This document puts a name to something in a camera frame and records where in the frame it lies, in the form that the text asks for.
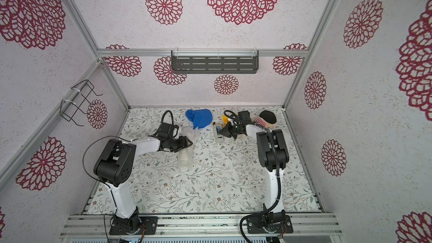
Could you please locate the clear bubble wrap sheet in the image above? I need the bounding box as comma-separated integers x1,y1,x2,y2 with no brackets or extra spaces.
177,127,196,173

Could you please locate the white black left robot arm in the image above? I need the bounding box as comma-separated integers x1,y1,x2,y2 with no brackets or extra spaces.
93,123,196,221

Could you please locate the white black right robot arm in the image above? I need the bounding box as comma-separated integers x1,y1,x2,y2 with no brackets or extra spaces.
218,110,289,224

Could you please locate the grey tape dispenser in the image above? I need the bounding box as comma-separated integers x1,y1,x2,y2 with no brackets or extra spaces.
212,123,225,144

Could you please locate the yellow cloth raincoat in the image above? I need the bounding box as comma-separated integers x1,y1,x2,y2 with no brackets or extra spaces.
222,115,229,125

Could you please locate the blue cloth hat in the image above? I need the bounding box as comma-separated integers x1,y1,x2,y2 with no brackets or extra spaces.
185,109,213,129

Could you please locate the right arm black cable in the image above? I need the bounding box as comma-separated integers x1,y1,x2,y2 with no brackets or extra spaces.
223,109,283,243

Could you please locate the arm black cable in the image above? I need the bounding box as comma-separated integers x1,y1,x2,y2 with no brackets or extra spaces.
82,110,174,186
223,109,283,243

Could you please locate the grey metal wall shelf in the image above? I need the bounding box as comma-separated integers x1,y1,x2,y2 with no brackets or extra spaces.
171,50,259,74

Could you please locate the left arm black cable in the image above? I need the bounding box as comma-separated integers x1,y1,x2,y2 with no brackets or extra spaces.
82,110,174,186

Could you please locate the black wire wall rack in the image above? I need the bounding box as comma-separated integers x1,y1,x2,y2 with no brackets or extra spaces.
58,79,103,127

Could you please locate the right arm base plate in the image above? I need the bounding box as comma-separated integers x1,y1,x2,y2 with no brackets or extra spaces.
247,212,294,234

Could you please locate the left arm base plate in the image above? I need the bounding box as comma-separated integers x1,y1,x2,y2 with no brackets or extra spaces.
109,216,159,236

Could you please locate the aluminium front rail frame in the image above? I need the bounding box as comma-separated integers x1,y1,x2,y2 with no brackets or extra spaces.
59,213,343,239

